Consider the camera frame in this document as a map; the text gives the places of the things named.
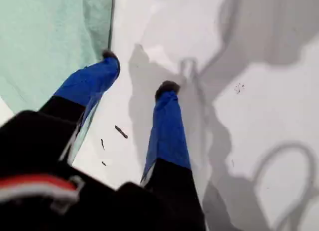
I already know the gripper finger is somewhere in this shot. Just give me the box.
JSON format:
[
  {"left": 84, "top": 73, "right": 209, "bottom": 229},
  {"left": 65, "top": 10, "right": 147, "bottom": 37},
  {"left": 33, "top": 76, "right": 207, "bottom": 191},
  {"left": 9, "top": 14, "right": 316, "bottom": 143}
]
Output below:
[
  {"left": 39, "top": 50, "right": 121, "bottom": 165},
  {"left": 139, "top": 80, "right": 209, "bottom": 231}
]

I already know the pale green T-shirt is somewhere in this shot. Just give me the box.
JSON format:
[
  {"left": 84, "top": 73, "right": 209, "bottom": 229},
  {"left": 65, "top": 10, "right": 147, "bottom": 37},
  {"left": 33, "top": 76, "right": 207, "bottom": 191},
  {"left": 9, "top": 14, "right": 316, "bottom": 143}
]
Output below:
[{"left": 0, "top": 0, "right": 116, "bottom": 114}]

